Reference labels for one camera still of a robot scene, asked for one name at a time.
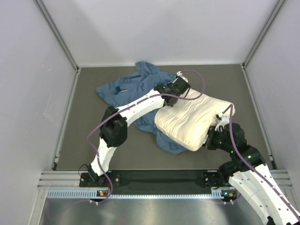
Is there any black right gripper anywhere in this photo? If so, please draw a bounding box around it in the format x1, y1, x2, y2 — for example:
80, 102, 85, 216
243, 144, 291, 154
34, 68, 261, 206
196, 125, 234, 152

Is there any cream white pillow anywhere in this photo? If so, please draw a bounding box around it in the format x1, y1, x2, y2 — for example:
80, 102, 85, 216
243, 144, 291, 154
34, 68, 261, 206
154, 94, 231, 151

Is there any blue cartoon print pillowcase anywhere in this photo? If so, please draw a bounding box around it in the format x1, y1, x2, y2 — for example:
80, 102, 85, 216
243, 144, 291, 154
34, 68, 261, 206
96, 62, 187, 155

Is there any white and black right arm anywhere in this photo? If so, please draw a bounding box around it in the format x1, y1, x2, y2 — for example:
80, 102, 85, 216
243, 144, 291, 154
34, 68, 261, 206
204, 123, 300, 225

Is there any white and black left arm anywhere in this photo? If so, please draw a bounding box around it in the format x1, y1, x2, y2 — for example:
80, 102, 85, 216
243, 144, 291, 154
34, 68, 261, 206
82, 75, 190, 187

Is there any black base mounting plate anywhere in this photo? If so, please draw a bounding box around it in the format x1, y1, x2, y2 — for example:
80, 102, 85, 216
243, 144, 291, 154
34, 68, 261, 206
79, 169, 230, 195

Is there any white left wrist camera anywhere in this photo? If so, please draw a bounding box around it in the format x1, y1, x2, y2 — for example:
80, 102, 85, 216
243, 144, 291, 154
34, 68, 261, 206
176, 71, 188, 82

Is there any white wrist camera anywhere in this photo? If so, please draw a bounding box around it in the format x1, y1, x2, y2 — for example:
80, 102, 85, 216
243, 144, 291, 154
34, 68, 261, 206
215, 112, 230, 132
176, 71, 188, 82

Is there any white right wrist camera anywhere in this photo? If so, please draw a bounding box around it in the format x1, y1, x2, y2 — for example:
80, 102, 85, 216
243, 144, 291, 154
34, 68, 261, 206
215, 112, 230, 132

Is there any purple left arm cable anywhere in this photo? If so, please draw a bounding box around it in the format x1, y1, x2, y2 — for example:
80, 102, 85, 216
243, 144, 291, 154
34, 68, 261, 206
86, 69, 207, 205

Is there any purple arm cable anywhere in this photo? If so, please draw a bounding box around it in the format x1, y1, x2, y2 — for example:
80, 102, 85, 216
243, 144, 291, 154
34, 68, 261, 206
222, 104, 300, 218
86, 69, 207, 205

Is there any slotted grey cable duct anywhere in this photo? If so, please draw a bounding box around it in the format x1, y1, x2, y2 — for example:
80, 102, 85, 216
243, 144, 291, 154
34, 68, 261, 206
46, 188, 239, 200

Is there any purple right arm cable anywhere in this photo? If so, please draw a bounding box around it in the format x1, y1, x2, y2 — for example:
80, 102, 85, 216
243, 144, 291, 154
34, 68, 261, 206
222, 104, 300, 218

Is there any right aluminium frame post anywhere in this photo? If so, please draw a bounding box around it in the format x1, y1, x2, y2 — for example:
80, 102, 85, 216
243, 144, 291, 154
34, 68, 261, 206
241, 0, 287, 69

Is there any aluminium frame post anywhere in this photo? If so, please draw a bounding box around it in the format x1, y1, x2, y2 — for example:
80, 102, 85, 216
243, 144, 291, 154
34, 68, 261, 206
241, 0, 287, 69
33, 0, 79, 71

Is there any left aluminium frame post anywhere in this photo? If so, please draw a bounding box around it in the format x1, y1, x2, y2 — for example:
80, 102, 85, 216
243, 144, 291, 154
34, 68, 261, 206
33, 0, 79, 71

